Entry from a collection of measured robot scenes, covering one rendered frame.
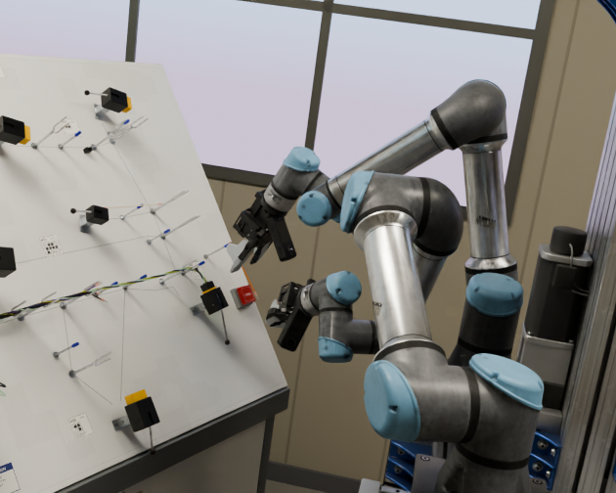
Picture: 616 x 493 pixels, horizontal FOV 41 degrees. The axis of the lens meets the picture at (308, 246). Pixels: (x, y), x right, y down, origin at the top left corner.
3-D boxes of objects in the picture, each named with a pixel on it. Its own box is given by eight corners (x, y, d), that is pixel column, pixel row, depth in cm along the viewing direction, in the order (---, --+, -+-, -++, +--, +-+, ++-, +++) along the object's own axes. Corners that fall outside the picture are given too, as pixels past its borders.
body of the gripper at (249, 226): (248, 222, 210) (270, 186, 204) (272, 245, 207) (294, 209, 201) (230, 229, 203) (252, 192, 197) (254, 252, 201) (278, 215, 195)
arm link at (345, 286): (334, 303, 177) (334, 265, 180) (307, 313, 186) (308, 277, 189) (365, 308, 181) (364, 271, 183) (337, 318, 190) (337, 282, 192)
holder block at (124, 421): (127, 464, 186) (155, 454, 180) (109, 413, 187) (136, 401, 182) (142, 457, 190) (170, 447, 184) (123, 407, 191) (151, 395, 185)
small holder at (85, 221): (58, 209, 198) (75, 197, 194) (90, 217, 205) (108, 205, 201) (60, 227, 196) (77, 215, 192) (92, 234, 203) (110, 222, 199)
